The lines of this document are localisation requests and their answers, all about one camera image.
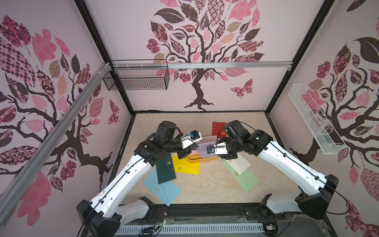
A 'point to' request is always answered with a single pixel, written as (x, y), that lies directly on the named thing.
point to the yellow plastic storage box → (197, 158)
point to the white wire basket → (327, 140)
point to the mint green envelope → (246, 179)
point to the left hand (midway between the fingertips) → (193, 147)
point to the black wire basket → (137, 79)
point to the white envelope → (240, 163)
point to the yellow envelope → (184, 166)
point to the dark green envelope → (165, 168)
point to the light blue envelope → (167, 191)
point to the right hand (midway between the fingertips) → (220, 148)
